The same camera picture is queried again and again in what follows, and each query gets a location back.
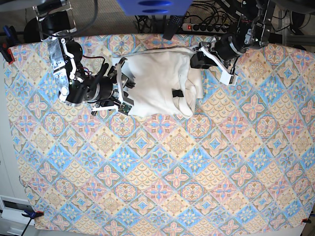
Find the blue clamp top left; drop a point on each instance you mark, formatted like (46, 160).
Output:
(5, 50)

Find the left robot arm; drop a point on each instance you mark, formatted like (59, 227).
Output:
(251, 30)

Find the blue clamp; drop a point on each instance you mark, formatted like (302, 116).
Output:
(5, 50)
(31, 215)

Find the black power strip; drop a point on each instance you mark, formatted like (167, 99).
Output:
(205, 28)

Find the white cabinet left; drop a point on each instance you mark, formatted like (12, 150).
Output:
(12, 195)

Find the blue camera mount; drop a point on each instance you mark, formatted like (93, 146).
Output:
(154, 7)

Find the white printed T-shirt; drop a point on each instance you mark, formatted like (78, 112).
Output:
(156, 73)

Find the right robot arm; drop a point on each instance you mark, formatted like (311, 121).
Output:
(65, 53)

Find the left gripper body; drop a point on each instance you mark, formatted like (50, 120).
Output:
(226, 47)

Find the patterned tile tablecloth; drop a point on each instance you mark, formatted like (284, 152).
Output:
(243, 164)

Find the blue clamp bottom left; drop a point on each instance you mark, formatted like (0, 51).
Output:
(31, 215)

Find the black round stool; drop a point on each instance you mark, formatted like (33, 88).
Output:
(31, 32)

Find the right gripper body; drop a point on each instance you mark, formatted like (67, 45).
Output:
(100, 92)

